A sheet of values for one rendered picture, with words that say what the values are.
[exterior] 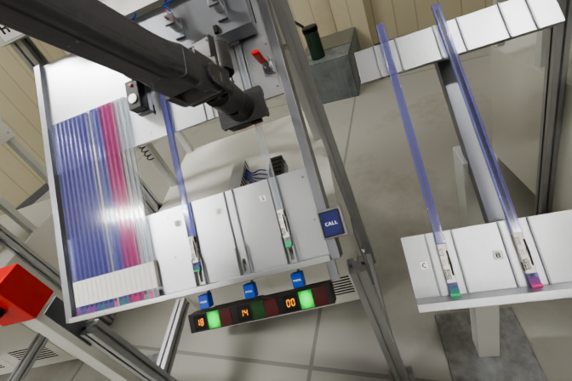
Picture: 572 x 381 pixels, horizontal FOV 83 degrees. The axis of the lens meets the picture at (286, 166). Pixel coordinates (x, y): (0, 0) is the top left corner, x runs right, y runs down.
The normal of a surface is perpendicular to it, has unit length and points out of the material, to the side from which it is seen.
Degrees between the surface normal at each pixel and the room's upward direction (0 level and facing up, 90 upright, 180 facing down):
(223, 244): 47
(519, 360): 0
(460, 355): 0
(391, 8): 90
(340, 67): 90
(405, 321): 0
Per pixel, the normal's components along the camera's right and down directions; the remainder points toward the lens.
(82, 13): 0.90, -0.22
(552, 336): -0.36, -0.77
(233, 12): -0.25, -0.11
